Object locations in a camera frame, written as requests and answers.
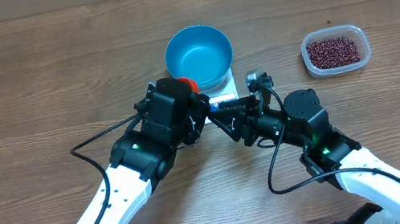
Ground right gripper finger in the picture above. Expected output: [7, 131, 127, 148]
[218, 96, 259, 111]
[209, 106, 260, 142]

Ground red scoop with blue handle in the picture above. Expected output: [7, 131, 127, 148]
[178, 77, 218, 112]

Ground red adzuki beans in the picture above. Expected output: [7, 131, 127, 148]
[306, 37, 361, 69]

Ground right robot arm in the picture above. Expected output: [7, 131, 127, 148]
[209, 88, 400, 224]

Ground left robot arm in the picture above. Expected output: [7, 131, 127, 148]
[70, 77, 210, 224]

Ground white digital kitchen scale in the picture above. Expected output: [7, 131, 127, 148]
[195, 66, 243, 125]

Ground teal plastic bowl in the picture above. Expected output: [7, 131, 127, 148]
[165, 24, 234, 90]

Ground clear plastic container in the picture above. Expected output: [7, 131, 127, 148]
[300, 25, 372, 78]

